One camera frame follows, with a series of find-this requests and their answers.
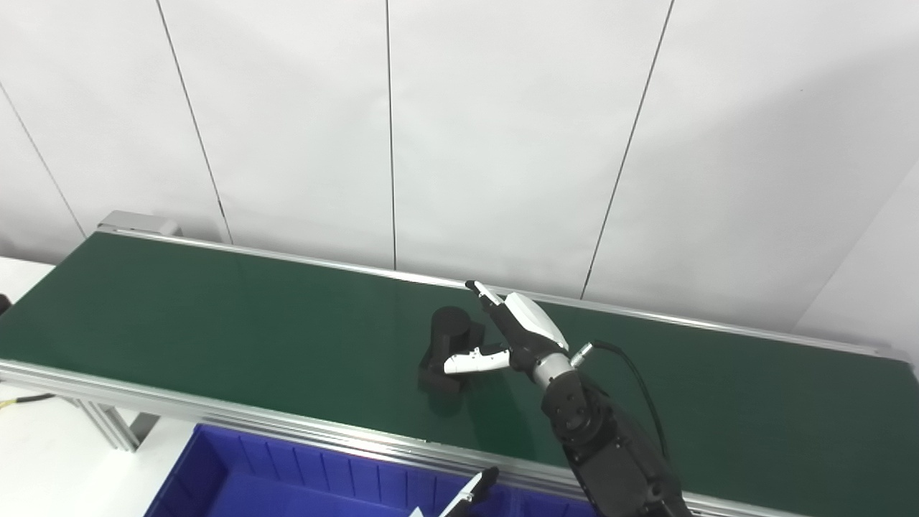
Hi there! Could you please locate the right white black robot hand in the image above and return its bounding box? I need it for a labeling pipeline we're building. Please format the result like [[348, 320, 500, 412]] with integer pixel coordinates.
[[444, 280, 575, 388]]

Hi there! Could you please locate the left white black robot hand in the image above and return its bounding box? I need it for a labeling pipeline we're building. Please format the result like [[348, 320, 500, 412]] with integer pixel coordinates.
[[409, 467, 500, 517]]

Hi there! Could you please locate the black cylinder block part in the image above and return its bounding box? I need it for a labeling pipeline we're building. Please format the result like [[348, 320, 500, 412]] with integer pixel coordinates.
[[419, 307, 490, 394]]

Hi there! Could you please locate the blue plastic bin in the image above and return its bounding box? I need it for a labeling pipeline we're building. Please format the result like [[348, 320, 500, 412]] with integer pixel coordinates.
[[517, 490, 598, 517], [144, 424, 526, 517]]

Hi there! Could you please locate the green conveyor belt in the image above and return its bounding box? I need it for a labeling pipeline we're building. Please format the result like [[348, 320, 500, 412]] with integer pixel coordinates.
[[0, 228, 919, 517]]

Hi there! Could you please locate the aluminium conveyor leg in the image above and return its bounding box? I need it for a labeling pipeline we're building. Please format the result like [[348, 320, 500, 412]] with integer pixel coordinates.
[[74, 399, 160, 452]]

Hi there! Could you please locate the grey conveyor end housing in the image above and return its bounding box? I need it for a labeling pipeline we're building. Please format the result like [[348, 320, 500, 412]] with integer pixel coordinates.
[[98, 211, 182, 237]]

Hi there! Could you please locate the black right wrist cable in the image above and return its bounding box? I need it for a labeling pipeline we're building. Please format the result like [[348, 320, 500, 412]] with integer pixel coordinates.
[[571, 340, 673, 462]]

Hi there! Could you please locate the black yellow floor cable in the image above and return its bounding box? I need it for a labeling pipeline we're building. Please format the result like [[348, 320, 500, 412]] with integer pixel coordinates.
[[0, 393, 57, 411]]

